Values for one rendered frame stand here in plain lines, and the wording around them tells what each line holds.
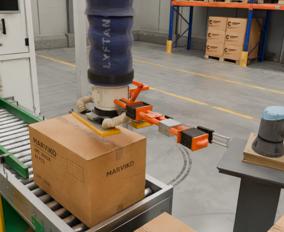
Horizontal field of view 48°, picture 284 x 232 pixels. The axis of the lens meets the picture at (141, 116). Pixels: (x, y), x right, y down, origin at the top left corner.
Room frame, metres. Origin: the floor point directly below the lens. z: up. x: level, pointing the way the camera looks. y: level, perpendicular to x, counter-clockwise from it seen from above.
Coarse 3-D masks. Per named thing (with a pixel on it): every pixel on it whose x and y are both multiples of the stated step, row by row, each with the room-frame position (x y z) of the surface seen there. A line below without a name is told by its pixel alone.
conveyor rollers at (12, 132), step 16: (0, 112) 3.05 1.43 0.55; (0, 128) 2.67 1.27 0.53; (16, 128) 2.68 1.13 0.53; (0, 144) 2.33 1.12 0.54; (16, 144) 2.33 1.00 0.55; (16, 176) 1.86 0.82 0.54; (32, 176) 1.85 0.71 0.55; (32, 192) 1.66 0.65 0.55; (64, 208) 1.52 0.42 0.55; (80, 224) 1.39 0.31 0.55
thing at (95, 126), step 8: (72, 112) 1.60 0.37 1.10; (80, 112) 1.59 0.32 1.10; (88, 112) 1.54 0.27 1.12; (80, 120) 1.52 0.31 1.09; (88, 120) 1.48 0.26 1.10; (96, 120) 1.48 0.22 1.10; (96, 128) 1.39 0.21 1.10; (104, 128) 1.38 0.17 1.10; (112, 128) 1.39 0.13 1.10; (104, 136) 1.34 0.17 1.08
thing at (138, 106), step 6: (132, 102) 1.37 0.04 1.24; (138, 102) 1.39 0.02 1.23; (144, 102) 1.39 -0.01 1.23; (126, 108) 1.34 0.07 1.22; (132, 108) 1.30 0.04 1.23; (138, 108) 1.29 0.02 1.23; (144, 108) 1.31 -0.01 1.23; (150, 108) 1.33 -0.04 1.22; (126, 114) 1.34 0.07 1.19; (132, 114) 1.32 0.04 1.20; (138, 114) 1.29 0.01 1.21; (138, 120) 1.30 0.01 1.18
